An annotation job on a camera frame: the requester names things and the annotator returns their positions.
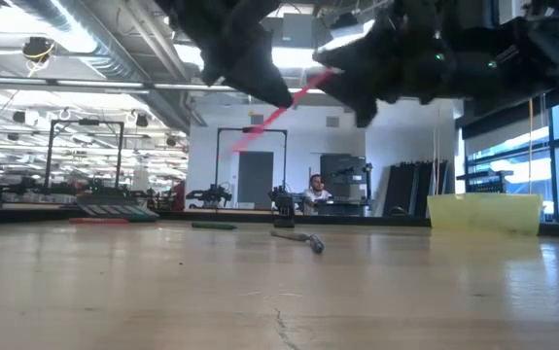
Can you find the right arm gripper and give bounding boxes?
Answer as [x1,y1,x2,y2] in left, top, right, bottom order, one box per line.
[313,0,455,127]

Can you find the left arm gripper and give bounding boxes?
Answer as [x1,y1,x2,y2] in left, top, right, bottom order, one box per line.
[155,0,294,109]

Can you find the dark cabinet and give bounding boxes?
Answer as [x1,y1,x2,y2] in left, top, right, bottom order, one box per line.
[320,154,373,217]

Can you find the long pink pen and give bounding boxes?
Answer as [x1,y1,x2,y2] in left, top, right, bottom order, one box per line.
[229,67,346,153]

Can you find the red crayon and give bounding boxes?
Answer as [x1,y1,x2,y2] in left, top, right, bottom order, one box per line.
[68,217,130,226]

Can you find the yellow hanging cord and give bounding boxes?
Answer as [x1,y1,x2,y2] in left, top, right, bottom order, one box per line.
[528,96,535,194]

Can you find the grey ventilation unit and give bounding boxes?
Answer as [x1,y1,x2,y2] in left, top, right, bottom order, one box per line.
[281,12,317,50]

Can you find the person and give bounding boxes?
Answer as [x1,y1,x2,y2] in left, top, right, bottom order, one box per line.
[302,173,333,215]

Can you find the yellow plastic bin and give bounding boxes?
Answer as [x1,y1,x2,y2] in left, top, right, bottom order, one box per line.
[427,192,544,237]

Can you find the black calculator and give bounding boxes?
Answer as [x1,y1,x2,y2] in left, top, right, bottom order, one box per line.
[77,201,161,224]

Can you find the black table frame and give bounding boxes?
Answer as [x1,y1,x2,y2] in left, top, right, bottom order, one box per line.
[0,206,559,239]

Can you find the silver conduit rail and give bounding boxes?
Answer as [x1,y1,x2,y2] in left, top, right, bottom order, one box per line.
[0,75,241,94]

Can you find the black gantry frame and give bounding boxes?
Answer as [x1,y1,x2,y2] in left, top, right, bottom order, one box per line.
[44,119,125,195]
[214,126,289,195]

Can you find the silver air duct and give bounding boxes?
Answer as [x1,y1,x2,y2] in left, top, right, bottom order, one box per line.
[11,0,207,132]

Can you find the yellow cable reel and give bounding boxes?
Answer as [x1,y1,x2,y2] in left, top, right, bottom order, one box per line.
[20,36,57,67]

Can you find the black shelf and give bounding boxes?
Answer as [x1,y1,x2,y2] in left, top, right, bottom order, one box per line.
[456,169,514,194]

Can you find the grey door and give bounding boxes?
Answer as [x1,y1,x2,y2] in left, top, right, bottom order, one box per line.
[237,150,274,210]

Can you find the green crayon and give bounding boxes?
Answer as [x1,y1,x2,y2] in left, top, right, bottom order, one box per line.
[191,221,238,231]

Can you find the black leaning panels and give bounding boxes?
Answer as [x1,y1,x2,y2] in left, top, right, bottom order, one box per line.
[383,159,450,218]

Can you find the black window frame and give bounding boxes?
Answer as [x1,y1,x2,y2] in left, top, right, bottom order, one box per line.
[463,91,559,225]

